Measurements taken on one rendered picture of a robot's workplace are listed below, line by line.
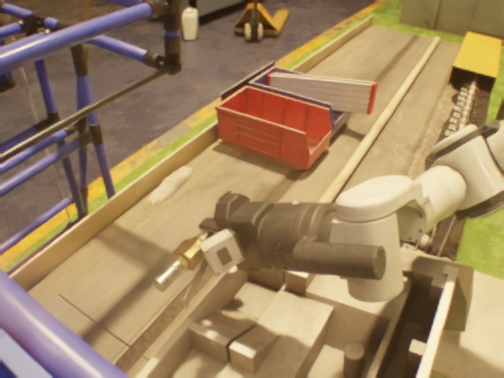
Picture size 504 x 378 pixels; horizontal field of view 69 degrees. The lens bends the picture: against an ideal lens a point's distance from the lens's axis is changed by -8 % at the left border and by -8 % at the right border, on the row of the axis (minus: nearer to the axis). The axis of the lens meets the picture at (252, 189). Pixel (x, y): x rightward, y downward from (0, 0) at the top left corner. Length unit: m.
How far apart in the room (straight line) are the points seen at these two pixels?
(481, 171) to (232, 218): 0.36
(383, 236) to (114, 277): 0.70
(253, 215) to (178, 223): 0.60
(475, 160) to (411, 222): 0.16
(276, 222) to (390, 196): 0.14
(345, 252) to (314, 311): 0.29
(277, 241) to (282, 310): 0.23
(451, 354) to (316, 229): 0.50
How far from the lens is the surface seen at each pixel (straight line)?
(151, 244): 1.04
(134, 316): 0.92
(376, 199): 0.43
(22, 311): 0.27
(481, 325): 0.95
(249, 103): 1.45
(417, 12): 6.16
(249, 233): 0.52
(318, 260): 0.42
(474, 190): 0.63
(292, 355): 0.64
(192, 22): 4.79
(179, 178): 1.19
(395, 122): 1.64
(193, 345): 0.68
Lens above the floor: 1.49
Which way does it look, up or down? 39 degrees down
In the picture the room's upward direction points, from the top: 1 degrees clockwise
